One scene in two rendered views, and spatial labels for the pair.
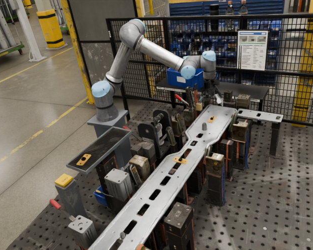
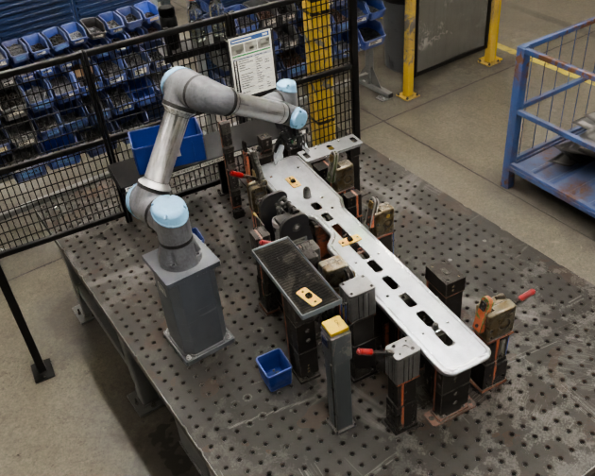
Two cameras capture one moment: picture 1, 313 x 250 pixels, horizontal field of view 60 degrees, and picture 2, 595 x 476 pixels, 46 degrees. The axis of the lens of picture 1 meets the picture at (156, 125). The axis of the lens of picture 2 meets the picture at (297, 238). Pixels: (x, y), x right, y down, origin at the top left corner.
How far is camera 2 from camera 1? 190 cm
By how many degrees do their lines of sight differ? 48
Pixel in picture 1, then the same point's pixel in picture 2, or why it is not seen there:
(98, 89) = (179, 211)
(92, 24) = not seen: outside the picture
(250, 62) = (254, 82)
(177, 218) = (450, 274)
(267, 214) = (432, 248)
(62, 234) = (299, 453)
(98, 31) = not seen: outside the picture
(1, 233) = not seen: outside the picture
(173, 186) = (391, 263)
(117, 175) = (359, 283)
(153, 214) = (421, 294)
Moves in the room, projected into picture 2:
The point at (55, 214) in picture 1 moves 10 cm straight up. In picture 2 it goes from (244, 455) to (240, 436)
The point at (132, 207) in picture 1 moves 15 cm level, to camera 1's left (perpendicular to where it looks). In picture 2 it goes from (395, 307) to (378, 337)
